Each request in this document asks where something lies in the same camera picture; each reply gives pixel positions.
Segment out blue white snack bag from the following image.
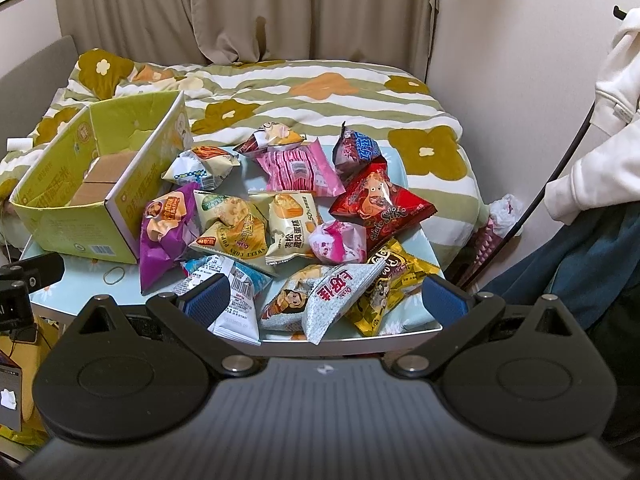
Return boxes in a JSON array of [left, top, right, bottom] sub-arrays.
[[174, 255, 271, 346]]

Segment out green yellow chip bag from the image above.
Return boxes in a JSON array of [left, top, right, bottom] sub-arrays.
[[190, 190, 274, 275]]

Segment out chip bag with cartoon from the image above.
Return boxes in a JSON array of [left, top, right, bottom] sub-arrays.
[[258, 264, 332, 333]]

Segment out grey speckled snack bag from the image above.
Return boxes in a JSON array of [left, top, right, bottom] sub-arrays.
[[302, 260, 385, 344]]

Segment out red potato stick bag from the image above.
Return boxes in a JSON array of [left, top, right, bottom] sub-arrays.
[[330, 156, 437, 252]]

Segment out yellow gold snack bag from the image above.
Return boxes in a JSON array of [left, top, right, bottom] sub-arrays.
[[345, 237, 440, 337]]

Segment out rubber band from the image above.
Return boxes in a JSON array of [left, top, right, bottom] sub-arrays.
[[102, 266, 126, 286]]

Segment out purple snack bag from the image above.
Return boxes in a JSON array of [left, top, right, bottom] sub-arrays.
[[139, 183, 201, 294]]

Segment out green cardboard box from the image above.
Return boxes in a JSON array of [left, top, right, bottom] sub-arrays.
[[10, 91, 192, 263]]

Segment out white plastic bag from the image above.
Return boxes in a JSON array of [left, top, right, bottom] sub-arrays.
[[461, 194, 525, 283]]

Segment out white tissue roll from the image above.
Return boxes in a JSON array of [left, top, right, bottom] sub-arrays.
[[6, 136, 34, 152]]

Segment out cream cake snack bag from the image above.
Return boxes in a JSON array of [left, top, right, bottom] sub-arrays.
[[250, 191, 322, 266]]

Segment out blue jeans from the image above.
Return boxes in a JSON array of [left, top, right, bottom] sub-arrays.
[[484, 202, 639, 328]]

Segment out small pink white bag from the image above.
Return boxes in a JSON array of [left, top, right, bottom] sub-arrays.
[[309, 220, 367, 264]]

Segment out white orange fries bag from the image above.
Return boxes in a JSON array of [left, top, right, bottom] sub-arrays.
[[162, 145, 241, 191]]

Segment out pink striped snack bag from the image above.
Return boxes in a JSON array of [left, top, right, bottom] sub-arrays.
[[257, 140, 345, 197]]

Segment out grey bed headboard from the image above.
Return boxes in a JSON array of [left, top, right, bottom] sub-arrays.
[[1, 36, 78, 156]]

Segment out brown yellow snack bag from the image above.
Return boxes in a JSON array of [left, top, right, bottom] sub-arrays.
[[233, 122, 306, 158]]

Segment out dark blue red snack bag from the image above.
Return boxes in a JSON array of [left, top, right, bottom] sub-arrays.
[[332, 125, 382, 181]]

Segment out white hoodie sleeve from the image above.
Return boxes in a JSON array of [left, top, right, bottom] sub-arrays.
[[544, 8, 639, 226]]

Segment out green striped floral quilt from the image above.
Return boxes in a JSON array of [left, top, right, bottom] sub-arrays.
[[1, 49, 488, 266]]

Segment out beige curtain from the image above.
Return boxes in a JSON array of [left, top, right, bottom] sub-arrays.
[[55, 0, 437, 77]]

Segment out black cable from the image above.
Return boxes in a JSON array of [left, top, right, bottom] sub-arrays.
[[456, 5, 629, 291]]

